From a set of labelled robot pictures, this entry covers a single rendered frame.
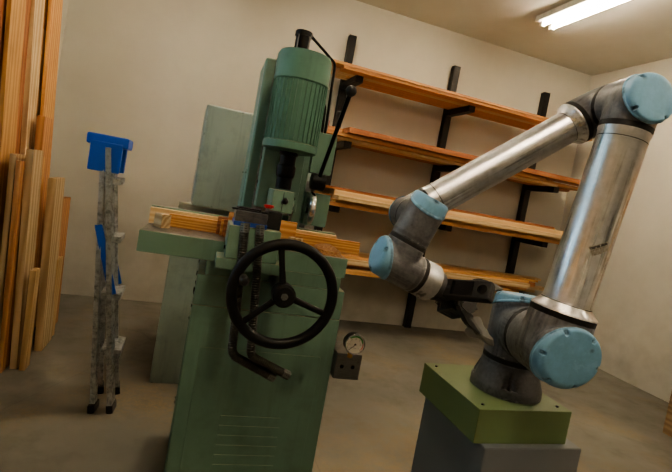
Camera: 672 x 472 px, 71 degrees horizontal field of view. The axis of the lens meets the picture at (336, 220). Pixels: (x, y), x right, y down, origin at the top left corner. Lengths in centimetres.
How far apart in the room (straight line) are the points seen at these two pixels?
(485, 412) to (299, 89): 103
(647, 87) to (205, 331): 126
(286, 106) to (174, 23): 260
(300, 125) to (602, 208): 84
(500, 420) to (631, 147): 71
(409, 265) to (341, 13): 337
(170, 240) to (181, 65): 268
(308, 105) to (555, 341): 93
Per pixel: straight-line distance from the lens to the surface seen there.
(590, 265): 122
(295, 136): 147
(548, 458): 145
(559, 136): 134
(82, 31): 404
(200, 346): 145
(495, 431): 134
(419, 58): 444
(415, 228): 106
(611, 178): 123
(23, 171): 260
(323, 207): 173
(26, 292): 274
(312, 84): 150
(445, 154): 388
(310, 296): 144
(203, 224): 153
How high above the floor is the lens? 109
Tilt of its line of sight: 3 degrees down
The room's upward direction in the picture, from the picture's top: 10 degrees clockwise
